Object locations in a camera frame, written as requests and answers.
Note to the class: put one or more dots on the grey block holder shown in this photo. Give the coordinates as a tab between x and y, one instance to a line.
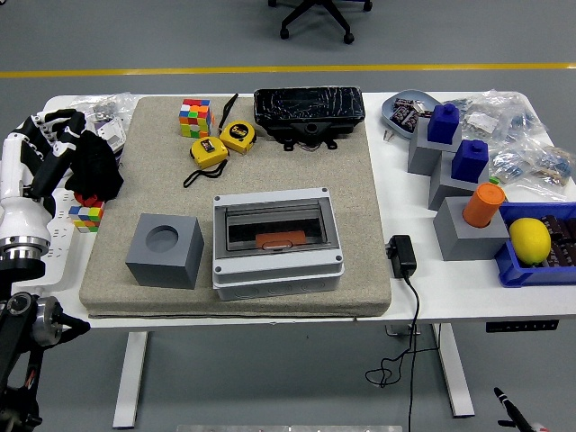
423	155
445	193

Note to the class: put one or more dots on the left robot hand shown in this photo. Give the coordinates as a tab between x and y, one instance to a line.
22	216

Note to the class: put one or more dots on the dark components pile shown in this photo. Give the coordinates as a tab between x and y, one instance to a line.
562	243

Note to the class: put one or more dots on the dark patterned component packet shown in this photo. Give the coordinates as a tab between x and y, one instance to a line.
405	119

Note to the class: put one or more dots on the grey block with round hole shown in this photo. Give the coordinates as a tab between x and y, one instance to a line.
468	238
166	270

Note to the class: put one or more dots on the black cloth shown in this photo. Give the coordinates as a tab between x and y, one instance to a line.
101	171

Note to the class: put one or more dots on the red object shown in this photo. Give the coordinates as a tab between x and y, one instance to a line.
85	200

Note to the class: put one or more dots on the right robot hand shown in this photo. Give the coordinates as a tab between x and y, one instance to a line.
515	411

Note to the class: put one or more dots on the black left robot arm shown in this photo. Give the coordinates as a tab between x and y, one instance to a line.
18	270

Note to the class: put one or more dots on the small colourful puzzle cube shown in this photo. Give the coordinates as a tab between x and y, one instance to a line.
86	219

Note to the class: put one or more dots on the white power strip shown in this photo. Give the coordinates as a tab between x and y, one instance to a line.
56	265

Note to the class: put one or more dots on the large colourful puzzle cube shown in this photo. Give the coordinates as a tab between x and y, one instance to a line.
195	119

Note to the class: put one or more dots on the metal bracket under table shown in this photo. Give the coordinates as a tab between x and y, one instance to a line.
398	330

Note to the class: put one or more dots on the small metal clips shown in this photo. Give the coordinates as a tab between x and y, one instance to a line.
389	135

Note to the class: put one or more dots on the black office chair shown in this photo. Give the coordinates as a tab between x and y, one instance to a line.
317	13

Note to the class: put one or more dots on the yellow tape measure round label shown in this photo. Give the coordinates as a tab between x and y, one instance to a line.
238	135

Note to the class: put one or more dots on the white switch panel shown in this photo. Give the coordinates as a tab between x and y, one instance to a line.
112	135

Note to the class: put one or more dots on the grey junction box clear lid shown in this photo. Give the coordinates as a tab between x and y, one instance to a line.
279	270

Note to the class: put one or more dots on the black power adapter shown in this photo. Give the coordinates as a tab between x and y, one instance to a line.
402	256

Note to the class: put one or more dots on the blue block with knob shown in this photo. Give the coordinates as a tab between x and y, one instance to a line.
443	126
470	162

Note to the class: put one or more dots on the white table leg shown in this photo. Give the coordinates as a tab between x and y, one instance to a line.
454	373
130	382

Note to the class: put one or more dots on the black table control panel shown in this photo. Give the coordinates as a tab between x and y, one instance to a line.
522	326

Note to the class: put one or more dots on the blue plastic bin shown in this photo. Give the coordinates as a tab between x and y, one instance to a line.
517	274

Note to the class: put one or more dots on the orange cylinder battery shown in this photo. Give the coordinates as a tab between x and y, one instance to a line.
279	237
483	204

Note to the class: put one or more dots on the blue-grey dish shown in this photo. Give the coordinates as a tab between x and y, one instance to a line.
389	110

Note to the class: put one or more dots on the grey-brown mat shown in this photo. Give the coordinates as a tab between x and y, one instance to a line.
355	180

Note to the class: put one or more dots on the clear bag of parts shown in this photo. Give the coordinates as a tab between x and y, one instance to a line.
490	117
513	162
117	103
555	173

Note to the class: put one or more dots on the black film-wrapped device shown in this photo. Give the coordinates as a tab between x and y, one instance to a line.
306	108

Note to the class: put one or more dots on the yellow lemon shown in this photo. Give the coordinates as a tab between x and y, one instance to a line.
530	240

